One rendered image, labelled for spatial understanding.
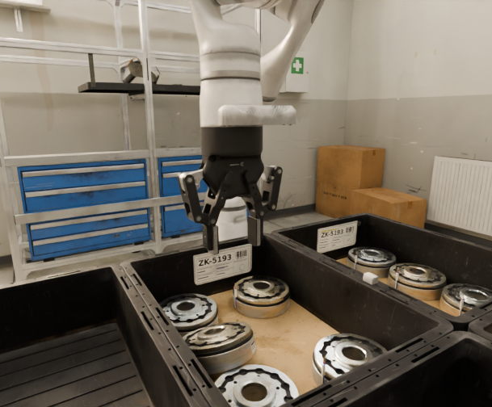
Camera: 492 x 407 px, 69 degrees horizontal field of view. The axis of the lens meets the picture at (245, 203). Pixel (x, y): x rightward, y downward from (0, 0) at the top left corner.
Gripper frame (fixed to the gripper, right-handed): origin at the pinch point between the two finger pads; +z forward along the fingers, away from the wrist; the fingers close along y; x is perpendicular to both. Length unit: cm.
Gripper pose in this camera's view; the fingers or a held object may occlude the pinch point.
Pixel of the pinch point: (233, 237)
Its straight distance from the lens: 46.6
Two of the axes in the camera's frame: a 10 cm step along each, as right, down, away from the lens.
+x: 5.0, 1.9, -8.4
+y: -8.6, 1.2, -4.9
